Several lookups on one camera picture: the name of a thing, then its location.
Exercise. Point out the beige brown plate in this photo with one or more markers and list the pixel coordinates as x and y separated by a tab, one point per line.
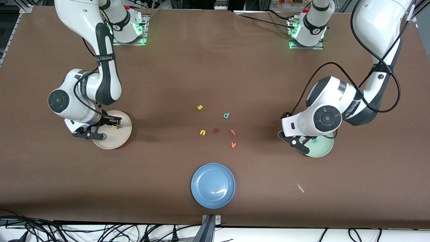
117	141

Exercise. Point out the silver aluminium frame profile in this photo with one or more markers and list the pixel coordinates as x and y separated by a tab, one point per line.
414	17
25	8

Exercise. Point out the grey metal camera mount bracket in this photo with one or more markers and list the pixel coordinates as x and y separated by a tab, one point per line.
209	222

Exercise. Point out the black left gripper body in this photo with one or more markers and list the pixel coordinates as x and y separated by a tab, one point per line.
308	138

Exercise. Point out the black power plug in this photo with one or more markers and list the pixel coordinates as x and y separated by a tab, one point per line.
175	235
146	237

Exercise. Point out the light green plate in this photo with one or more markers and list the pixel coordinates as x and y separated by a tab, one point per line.
322	149

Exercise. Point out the orange brown flower bunch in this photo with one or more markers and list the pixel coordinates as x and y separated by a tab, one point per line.
285	3

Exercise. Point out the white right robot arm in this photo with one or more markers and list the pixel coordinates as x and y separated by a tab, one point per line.
77	16

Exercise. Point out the blue plate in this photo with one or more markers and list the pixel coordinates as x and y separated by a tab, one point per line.
213	186

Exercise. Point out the small white paper scrap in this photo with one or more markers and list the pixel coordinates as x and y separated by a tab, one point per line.
300	187

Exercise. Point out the brown table cover mat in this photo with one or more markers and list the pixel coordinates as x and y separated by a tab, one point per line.
215	67

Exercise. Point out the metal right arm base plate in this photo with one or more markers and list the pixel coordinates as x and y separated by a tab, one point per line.
134	43

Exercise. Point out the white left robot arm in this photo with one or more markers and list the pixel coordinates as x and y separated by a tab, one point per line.
379	23

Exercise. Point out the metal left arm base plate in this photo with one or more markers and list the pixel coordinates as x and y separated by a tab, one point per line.
305	48

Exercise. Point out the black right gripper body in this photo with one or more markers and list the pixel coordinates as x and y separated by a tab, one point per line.
106	119

